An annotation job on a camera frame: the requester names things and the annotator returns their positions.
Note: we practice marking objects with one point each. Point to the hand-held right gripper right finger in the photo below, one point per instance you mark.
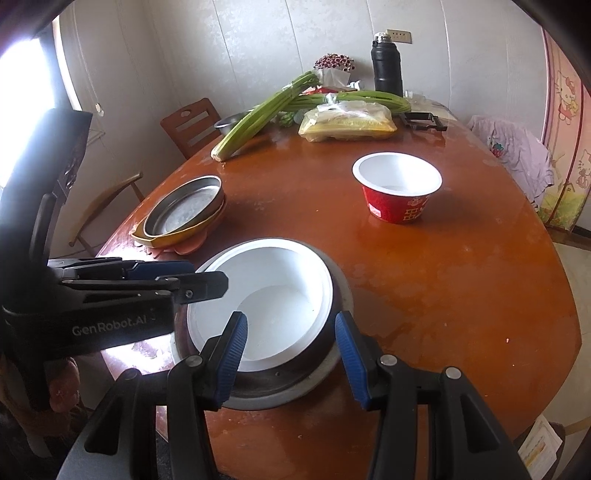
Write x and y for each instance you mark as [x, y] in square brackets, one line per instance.
[351, 360]

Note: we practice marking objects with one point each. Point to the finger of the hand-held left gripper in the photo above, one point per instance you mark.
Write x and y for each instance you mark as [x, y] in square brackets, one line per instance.
[203, 286]
[157, 268]

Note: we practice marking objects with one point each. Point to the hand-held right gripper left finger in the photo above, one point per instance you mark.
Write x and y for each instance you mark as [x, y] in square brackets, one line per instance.
[231, 360]

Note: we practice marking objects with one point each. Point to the yellow ribbed plate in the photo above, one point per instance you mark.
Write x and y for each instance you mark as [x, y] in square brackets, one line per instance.
[157, 241]

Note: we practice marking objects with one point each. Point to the orange plate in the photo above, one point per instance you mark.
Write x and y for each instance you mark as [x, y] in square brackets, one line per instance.
[189, 244]

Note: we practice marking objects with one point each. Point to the deep steel plate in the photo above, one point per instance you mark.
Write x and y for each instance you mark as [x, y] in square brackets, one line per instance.
[184, 207]

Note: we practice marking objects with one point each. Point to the white bowl dark outside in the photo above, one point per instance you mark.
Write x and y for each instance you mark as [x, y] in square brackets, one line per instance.
[277, 295]

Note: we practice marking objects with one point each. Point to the red paper bowl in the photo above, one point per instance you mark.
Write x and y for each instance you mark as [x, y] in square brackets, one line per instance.
[397, 207]

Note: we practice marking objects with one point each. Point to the person's left hand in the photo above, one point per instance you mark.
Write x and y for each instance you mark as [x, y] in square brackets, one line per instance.
[64, 387]

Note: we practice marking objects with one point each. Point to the curved-back chair dark seat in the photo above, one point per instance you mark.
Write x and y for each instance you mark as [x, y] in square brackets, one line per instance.
[115, 189]

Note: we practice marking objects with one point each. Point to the brown slatted wooden chair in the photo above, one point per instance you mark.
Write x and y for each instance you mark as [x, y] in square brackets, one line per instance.
[189, 124]

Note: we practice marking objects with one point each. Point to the steel basin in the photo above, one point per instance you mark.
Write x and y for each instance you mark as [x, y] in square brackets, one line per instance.
[228, 123]

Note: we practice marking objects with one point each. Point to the large celery bunch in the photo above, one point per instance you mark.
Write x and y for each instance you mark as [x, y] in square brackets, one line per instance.
[249, 124]

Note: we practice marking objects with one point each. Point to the small green vegetable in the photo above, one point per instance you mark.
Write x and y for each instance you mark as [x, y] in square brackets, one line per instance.
[286, 120]

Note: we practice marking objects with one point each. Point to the paper sheets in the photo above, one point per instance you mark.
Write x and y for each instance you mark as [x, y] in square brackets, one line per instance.
[540, 447]

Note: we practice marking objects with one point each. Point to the yellow plastic food bag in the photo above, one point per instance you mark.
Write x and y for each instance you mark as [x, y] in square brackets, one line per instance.
[346, 122]

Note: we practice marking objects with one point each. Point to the window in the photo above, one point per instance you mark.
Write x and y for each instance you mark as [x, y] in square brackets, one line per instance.
[23, 92]

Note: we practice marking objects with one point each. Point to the red packet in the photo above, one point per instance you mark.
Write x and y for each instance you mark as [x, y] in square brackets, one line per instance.
[330, 89]

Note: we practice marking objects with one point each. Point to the thin celery bunch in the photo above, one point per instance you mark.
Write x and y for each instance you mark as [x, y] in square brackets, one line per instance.
[369, 98]

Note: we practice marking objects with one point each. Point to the black peeler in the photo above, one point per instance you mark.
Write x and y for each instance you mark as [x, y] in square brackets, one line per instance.
[429, 121]

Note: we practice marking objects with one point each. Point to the wrapped flower bouquet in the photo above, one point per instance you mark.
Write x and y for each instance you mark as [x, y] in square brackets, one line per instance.
[334, 61]

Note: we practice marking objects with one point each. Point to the clear plastic bag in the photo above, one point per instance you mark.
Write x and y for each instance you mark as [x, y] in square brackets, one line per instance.
[425, 104]

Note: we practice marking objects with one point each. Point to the pink cloth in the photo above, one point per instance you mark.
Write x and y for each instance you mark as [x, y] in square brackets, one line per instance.
[512, 147]

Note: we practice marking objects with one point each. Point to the black thermos flask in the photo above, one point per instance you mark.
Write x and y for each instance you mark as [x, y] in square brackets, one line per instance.
[388, 69]

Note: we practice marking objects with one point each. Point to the pink cartoon wall panel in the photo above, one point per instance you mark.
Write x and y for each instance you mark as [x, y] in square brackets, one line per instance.
[572, 138]

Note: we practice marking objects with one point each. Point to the beige wall outlet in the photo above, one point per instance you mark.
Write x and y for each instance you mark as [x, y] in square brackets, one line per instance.
[399, 36]

